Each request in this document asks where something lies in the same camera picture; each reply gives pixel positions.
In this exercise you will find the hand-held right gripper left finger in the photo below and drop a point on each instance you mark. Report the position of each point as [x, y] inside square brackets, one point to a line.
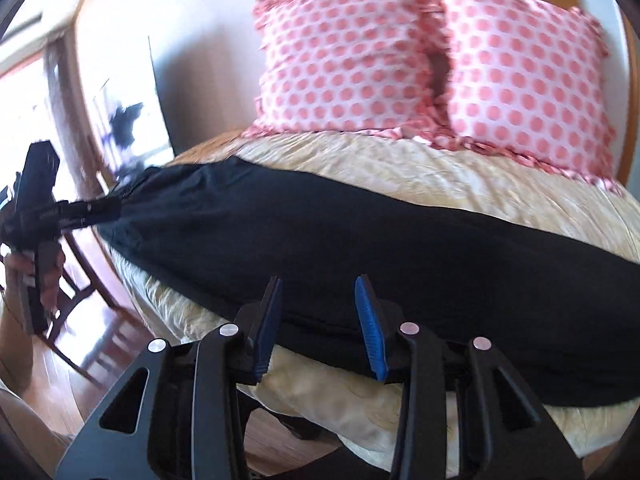
[262, 345]

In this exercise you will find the dark glass panel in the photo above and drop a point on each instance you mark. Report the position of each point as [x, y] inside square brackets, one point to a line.
[163, 105]

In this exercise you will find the person's left hand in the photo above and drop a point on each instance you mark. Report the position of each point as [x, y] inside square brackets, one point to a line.
[52, 280]

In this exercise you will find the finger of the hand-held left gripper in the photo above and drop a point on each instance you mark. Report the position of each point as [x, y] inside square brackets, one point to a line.
[95, 211]

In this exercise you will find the wooden chair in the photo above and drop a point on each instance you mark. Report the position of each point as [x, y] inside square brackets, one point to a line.
[95, 330]

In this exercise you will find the pink polka dot pillow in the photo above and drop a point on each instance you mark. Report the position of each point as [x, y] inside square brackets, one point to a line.
[525, 80]
[345, 55]

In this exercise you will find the brown curtain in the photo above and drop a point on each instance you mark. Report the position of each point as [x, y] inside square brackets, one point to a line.
[59, 105]

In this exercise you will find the bright window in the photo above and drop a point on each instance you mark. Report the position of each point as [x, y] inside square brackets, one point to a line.
[22, 125]

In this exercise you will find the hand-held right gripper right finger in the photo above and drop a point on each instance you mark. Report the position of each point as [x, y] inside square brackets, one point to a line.
[372, 330]

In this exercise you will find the black pants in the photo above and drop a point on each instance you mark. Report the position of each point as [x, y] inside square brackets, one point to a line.
[320, 240]

